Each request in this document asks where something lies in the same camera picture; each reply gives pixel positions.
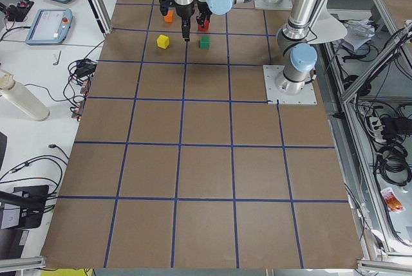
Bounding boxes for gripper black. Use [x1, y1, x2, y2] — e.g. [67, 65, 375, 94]
[196, 1, 212, 29]
[175, 4, 194, 42]

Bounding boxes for red wooden block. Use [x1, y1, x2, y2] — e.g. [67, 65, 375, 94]
[198, 19, 209, 32]

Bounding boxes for orange wooden block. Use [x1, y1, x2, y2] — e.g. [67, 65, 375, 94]
[164, 10, 174, 23]

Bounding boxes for green wooden block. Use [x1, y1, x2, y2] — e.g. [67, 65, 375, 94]
[200, 35, 210, 50]

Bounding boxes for yellow wooden block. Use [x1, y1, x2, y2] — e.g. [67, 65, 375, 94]
[156, 34, 170, 50]

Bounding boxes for white chair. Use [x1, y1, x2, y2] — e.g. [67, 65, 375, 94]
[310, 0, 347, 44]

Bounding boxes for teach pendant near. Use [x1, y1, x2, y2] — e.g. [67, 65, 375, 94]
[25, 8, 73, 45]

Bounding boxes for allen key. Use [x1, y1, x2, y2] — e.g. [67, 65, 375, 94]
[52, 50, 62, 66]

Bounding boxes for white bottle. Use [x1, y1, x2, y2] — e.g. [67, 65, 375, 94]
[1, 69, 50, 121]

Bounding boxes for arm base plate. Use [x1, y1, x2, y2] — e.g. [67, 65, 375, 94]
[263, 65, 317, 106]

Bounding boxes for black camera stand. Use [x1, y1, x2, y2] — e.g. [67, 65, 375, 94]
[1, 185, 49, 230]

